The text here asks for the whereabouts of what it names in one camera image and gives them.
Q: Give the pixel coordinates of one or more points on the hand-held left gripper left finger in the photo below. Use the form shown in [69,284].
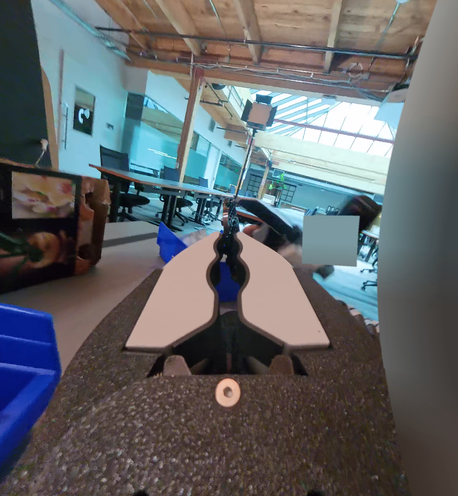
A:
[174,302]

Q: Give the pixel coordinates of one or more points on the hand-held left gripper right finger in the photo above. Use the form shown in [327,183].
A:
[283,302]

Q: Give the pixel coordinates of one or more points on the round black lego assembly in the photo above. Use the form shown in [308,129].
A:
[231,221]

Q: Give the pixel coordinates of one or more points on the blue plastic bin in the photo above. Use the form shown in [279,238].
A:
[169,242]
[12,348]

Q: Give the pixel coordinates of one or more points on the black orchid lego box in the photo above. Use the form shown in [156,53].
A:
[39,248]

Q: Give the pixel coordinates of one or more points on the green potted plant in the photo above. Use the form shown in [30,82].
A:
[278,181]

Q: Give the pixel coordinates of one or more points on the light stand with panel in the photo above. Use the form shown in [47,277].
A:
[258,112]

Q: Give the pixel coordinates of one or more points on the wooden table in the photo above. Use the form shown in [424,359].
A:
[143,176]

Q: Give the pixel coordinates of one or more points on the black office chair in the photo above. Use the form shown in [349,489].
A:
[113,159]

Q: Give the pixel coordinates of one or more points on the white ceiling projector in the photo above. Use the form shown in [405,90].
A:
[387,110]

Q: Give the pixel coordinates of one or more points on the white tipped thin rod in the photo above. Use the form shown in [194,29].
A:
[41,149]

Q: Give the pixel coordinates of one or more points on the black phone icon sign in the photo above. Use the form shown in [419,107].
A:
[84,114]

